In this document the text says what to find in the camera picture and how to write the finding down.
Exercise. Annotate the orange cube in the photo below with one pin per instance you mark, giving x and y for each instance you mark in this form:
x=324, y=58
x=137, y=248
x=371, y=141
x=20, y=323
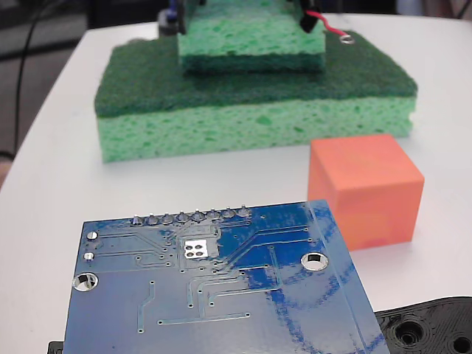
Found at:
x=368, y=184

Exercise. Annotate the small green sponge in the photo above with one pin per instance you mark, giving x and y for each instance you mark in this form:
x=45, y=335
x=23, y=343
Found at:
x=243, y=37

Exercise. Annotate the large green scouring sponge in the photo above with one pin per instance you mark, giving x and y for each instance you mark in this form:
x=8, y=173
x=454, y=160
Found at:
x=221, y=125

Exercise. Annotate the black plastic board bracket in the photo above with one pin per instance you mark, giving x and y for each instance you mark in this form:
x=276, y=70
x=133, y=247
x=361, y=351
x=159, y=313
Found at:
x=424, y=324

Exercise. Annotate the blue circuit board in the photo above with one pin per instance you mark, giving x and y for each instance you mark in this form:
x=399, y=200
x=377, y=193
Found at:
x=221, y=295

